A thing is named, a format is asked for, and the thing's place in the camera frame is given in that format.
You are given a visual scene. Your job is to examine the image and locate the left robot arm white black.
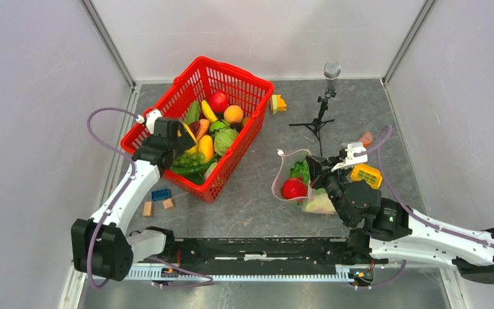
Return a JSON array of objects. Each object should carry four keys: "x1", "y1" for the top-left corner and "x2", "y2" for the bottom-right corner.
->
[{"x1": 71, "y1": 117, "x2": 196, "y2": 281}]

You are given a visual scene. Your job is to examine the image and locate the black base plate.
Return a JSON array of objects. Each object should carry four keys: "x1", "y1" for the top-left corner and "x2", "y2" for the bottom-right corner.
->
[{"x1": 157, "y1": 237, "x2": 373, "y2": 276}]

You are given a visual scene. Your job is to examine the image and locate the microphone on black tripod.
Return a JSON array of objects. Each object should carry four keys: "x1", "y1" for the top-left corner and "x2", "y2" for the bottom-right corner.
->
[{"x1": 289, "y1": 61, "x2": 342, "y2": 154}]

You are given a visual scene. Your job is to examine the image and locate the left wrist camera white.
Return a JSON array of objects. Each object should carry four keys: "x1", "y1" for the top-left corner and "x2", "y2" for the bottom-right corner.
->
[{"x1": 136, "y1": 109, "x2": 162, "y2": 134}]

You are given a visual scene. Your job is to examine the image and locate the orange waffle toy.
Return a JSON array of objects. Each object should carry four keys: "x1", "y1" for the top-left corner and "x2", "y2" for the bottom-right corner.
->
[{"x1": 350, "y1": 164, "x2": 383, "y2": 189}]

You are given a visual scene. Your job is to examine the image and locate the wooden block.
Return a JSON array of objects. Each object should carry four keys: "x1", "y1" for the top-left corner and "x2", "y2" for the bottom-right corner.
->
[
  {"x1": 142, "y1": 201, "x2": 154, "y2": 217},
  {"x1": 162, "y1": 198, "x2": 176, "y2": 211}
]

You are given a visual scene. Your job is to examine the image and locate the orange peach toy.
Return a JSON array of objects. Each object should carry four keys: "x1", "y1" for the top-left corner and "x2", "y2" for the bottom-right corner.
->
[{"x1": 223, "y1": 105, "x2": 244, "y2": 124}]

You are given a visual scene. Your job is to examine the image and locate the green cucumber toy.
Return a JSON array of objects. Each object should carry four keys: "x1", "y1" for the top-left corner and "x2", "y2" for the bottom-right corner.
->
[{"x1": 184, "y1": 100, "x2": 201, "y2": 125}]

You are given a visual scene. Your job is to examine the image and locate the round green cabbage toy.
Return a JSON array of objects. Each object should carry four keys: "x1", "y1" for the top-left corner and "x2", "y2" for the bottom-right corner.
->
[{"x1": 214, "y1": 129, "x2": 239, "y2": 156}]

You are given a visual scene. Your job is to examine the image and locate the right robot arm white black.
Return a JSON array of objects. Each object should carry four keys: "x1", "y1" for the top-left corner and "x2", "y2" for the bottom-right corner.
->
[{"x1": 306, "y1": 155, "x2": 494, "y2": 285}]

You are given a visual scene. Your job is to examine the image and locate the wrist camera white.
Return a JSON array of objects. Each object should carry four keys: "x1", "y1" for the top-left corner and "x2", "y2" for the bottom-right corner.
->
[
  {"x1": 331, "y1": 142, "x2": 368, "y2": 172},
  {"x1": 136, "y1": 109, "x2": 162, "y2": 134}
]

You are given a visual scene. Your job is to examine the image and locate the yellow mango toy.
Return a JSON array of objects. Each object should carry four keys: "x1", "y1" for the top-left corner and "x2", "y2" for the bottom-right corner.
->
[{"x1": 197, "y1": 135, "x2": 214, "y2": 163}]

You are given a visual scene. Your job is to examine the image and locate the napa cabbage toy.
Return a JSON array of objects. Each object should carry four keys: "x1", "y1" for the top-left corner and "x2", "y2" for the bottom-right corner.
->
[{"x1": 290, "y1": 160, "x2": 336, "y2": 215}]

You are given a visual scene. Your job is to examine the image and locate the small red apple toy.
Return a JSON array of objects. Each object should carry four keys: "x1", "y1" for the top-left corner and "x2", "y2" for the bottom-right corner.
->
[{"x1": 281, "y1": 178, "x2": 307, "y2": 200}]

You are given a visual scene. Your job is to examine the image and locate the clear zip top bag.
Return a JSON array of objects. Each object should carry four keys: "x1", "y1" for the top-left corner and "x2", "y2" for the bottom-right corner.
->
[{"x1": 271, "y1": 149, "x2": 336, "y2": 215}]

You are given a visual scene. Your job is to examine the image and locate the orange sweet potato toy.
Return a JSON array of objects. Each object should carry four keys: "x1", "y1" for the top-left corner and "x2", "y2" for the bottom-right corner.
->
[{"x1": 196, "y1": 119, "x2": 211, "y2": 141}]

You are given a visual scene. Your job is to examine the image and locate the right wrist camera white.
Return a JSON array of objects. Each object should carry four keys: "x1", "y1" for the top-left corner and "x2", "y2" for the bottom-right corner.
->
[{"x1": 331, "y1": 142, "x2": 368, "y2": 172}]

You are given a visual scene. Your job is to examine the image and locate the orange slice toy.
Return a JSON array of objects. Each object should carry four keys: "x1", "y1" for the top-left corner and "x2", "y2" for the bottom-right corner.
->
[{"x1": 358, "y1": 131, "x2": 374, "y2": 148}]

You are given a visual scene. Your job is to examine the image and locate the blue toy brick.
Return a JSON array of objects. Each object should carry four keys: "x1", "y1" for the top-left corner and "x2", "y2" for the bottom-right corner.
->
[{"x1": 151, "y1": 189, "x2": 171, "y2": 201}]

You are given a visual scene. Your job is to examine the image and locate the green grapes toy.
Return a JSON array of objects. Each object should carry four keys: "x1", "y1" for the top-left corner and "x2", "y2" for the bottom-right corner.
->
[{"x1": 173, "y1": 152, "x2": 206, "y2": 167}]

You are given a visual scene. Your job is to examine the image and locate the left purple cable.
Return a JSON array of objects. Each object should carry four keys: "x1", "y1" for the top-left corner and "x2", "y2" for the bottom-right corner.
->
[{"x1": 86, "y1": 107, "x2": 215, "y2": 289}]

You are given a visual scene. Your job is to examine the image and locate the red plastic basket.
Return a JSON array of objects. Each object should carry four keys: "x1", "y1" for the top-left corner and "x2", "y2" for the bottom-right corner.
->
[{"x1": 120, "y1": 56, "x2": 275, "y2": 205}]

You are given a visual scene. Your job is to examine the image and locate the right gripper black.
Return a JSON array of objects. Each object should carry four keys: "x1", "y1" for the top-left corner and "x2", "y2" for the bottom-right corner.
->
[{"x1": 304, "y1": 154, "x2": 351, "y2": 225}]

